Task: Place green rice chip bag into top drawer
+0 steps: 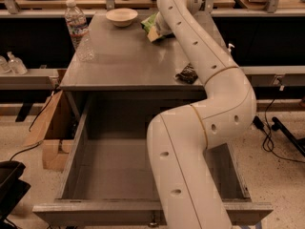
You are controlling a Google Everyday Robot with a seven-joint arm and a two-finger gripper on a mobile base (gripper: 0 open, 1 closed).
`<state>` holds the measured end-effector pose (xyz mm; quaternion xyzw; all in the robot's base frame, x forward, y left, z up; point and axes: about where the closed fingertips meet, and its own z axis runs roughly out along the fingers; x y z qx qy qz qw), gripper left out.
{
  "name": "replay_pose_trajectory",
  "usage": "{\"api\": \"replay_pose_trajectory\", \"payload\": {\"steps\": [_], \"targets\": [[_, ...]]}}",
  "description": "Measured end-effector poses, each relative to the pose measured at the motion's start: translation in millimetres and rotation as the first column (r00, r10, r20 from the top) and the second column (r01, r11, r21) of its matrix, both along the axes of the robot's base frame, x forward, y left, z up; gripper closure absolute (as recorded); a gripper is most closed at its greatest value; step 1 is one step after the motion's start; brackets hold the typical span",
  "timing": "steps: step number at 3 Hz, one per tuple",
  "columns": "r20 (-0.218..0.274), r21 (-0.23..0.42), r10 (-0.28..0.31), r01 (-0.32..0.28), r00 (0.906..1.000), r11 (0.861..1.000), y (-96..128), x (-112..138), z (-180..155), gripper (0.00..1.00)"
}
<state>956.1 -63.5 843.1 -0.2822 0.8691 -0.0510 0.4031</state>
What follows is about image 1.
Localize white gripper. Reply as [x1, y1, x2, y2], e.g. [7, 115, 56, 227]
[148, 12, 173, 42]

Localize clear plastic water bottle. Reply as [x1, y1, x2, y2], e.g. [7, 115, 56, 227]
[65, 0, 95, 61]

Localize grey cabinet with top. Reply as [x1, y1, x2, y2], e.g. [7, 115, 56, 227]
[59, 10, 246, 122]

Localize black bin at lower left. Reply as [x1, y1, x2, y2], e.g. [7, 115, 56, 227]
[0, 160, 31, 229]

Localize clear sanitizer pump bottle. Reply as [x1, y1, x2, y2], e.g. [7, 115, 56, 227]
[7, 52, 28, 75]

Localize black cable left floor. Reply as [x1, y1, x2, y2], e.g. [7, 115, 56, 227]
[9, 86, 60, 162]

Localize black floor cable right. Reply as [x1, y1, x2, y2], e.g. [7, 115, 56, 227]
[253, 95, 305, 164]

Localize small white pump dispenser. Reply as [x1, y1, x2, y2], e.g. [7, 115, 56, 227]
[228, 43, 235, 52]

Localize white ceramic bowl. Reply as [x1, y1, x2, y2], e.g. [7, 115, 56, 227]
[106, 8, 138, 28]

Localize green rice chip bag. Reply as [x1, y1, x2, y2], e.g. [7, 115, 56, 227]
[141, 12, 158, 37]

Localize open grey top drawer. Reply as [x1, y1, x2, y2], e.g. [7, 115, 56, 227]
[33, 97, 273, 229]

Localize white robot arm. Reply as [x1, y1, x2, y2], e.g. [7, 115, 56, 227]
[147, 0, 256, 229]

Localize brass drawer knob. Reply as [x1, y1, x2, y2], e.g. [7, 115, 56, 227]
[148, 219, 159, 228]

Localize cardboard box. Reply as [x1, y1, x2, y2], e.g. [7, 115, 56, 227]
[24, 90, 73, 172]

